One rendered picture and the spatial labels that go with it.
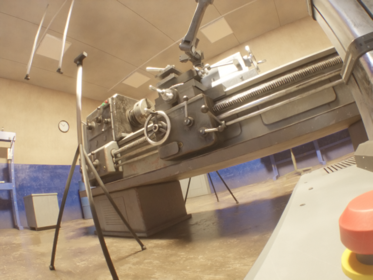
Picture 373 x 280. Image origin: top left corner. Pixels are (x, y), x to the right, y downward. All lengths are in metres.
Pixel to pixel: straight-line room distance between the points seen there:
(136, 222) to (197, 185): 3.49
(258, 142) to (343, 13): 0.73
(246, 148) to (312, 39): 4.44
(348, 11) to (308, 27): 5.00
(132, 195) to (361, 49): 1.54
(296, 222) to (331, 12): 0.32
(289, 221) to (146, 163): 1.39
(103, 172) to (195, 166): 0.89
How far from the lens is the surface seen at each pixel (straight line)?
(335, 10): 0.37
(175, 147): 1.13
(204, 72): 1.30
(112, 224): 1.87
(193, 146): 1.08
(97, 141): 2.03
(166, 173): 1.18
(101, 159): 1.72
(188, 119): 1.06
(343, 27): 0.36
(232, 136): 1.16
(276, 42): 5.13
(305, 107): 1.13
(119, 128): 1.80
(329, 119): 0.96
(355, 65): 0.35
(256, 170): 4.42
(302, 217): 0.21
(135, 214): 1.58
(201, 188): 4.90
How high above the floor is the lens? 0.32
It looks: 13 degrees up
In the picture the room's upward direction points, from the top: 13 degrees counter-clockwise
